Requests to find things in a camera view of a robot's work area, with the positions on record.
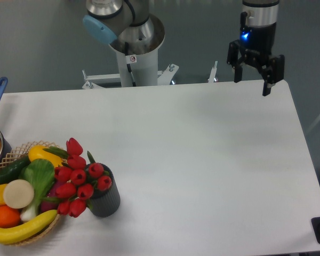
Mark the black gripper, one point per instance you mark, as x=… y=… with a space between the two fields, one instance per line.
x=255 y=44

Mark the red tulip bouquet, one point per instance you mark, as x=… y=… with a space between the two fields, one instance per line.
x=81 y=181

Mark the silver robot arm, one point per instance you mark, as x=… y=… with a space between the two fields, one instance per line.
x=258 y=20

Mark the dark grey ribbed vase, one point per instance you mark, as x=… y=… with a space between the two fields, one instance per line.
x=103 y=203

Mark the yellow bell pepper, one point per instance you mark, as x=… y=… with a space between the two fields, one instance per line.
x=38 y=152

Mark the green bok choy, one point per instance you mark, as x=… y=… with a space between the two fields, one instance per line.
x=40 y=174

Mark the woven wicker basket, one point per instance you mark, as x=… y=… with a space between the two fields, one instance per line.
x=17 y=153

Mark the green cucumber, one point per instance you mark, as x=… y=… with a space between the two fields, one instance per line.
x=13 y=170

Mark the beige round disc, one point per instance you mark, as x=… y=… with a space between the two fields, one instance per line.
x=18 y=194

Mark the orange fruit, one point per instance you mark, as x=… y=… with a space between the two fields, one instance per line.
x=9 y=217

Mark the yellow banana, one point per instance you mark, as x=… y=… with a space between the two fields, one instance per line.
x=30 y=231

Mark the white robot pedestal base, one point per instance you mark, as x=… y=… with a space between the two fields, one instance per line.
x=135 y=35

